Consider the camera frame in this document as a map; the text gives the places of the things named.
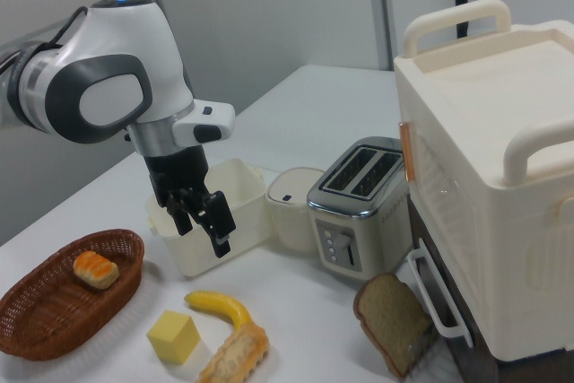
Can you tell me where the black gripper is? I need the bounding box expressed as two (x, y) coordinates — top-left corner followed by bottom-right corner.
(143, 144), (237, 259)

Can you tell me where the yellow cube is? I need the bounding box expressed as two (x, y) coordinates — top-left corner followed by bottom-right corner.
(146, 309), (201, 366)

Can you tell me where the open white plastic box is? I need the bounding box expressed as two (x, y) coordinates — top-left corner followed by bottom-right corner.
(143, 157), (273, 278)

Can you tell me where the yellow banana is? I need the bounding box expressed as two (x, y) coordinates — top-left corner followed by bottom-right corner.
(185, 290), (255, 331)

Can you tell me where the white lidded container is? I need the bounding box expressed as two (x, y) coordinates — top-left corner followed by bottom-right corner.
(265, 166), (326, 255)

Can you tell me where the orange glazed bread roll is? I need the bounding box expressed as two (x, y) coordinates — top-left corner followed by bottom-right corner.
(73, 250), (120, 291)

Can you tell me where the long crusty pastry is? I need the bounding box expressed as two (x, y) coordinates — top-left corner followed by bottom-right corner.
(196, 320), (271, 383)

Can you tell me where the silver two-slot toaster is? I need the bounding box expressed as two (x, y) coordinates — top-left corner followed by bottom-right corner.
(306, 135), (414, 283)

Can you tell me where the brown wicker basket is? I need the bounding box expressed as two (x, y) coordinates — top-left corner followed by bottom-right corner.
(0, 228), (146, 362)

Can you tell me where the brown bread slice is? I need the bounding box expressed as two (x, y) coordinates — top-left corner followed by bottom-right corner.
(353, 272), (434, 379)

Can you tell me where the white oven appliance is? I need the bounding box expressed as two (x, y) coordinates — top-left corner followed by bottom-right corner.
(393, 0), (574, 364)

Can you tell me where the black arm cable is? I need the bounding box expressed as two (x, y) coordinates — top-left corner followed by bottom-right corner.
(0, 5), (91, 80)

